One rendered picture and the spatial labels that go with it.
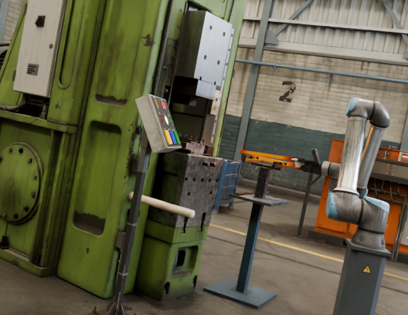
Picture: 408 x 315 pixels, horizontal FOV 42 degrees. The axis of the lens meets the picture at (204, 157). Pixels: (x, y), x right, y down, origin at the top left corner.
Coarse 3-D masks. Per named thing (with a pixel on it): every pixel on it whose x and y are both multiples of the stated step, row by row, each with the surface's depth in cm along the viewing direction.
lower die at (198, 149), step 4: (180, 140) 326; (184, 140) 324; (188, 140) 329; (192, 140) 327; (184, 144) 319; (188, 144) 320; (192, 144) 323; (196, 144) 327; (200, 144) 330; (204, 144) 334; (188, 148) 321; (192, 148) 324; (196, 148) 328; (200, 148) 331; (204, 148) 334; (192, 152) 325; (196, 152) 329; (200, 152) 332
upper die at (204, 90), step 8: (176, 80) 325; (184, 80) 322; (192, 80) 318; (176, 88) 324; (184, 88) 321; (192, 88) 318; (200, 88) 319; (208, 88) 326; (200, 96) 321; (208, 96) 328
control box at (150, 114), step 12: (144, 96) 257; (144, 108) 257; (156, 108) 261; (168, 108) 290; (144, 120) 258; (156, 120) 257; (168, 120) 279; (156, 132) 257; (156, 144) 257; (180, 144) 288
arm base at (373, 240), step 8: (360, 232) 299; (368, 232) 296; (376, 232) 295; (352, 240) 302; (360, 240) 298; (368, 240) 295; (376, 240) 294; (384, 240) 300; (376, 248) 294; (384, 248) 298
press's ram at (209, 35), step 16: (192, 16) 315; (208, 16) 312; (192, 32) 314; (208, 32) 315; (224, 32) 329; (192, 48) 313; (208, 48) 318; (224, 48) 332; (176, 64) 319; (192, 64) 313; (208, 64) 321; (224, 64) 335; (208, 80) 324
